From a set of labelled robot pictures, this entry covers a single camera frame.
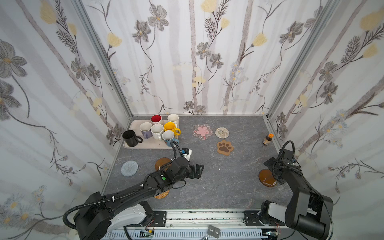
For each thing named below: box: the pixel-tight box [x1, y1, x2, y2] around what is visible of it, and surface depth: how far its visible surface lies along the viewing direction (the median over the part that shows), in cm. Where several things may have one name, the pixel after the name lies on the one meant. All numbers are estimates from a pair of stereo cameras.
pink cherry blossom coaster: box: [192, 124, 214, 140], surface depth 113 cm
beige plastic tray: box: [123, 119, 172, 150], surface depth 104 cm
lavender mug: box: [139, 121, 153, 139], surface depth 104 cm
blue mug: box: [162, 130, 180, 147], surface depth 98 cm
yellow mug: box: [163, 122, 182, 136], surface depth 105 cm
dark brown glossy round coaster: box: [258, 169, 278, 188], surface depth 88 cm
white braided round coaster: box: [215, 127, 230, 139], surface depth 113 cm
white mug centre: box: [150, 123, 164, 141], surface depth 103 cm
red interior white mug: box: [150, 114, 162, 125], surface depth 110 cm
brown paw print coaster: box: [217, 140, 234, 156], surface depth 103 cm
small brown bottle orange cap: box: [262, 133, 274, 146], surface depth 102 cm
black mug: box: [122, 130, 143, 147], surface depth 102 cm
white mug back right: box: [167, 113, 180, 129], surface depth 109 cm
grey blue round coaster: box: [120, 160, 139, 177], surface depth 93 cm
